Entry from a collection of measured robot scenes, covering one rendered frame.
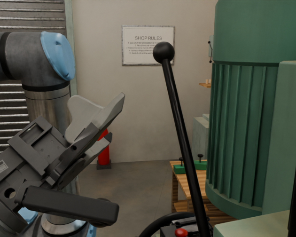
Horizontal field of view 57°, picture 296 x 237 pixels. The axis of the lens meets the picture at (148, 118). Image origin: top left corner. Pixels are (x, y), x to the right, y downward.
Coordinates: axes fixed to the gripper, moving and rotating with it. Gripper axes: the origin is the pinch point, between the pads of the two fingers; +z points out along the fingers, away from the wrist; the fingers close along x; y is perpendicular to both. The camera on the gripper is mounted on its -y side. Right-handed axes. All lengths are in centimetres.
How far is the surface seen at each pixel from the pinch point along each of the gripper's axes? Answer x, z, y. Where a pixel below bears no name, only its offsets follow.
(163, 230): 30.2, -1.7, -21.2
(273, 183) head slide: -10.6, 2.2, -19.8
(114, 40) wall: 221, 161, 114
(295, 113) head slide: -17.3, 6.1, -15.3
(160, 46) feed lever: -6.0, 10.8, 2.7
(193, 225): 31.2, 4.4, -26.8
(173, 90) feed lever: -5.1, 6.7, -3.3
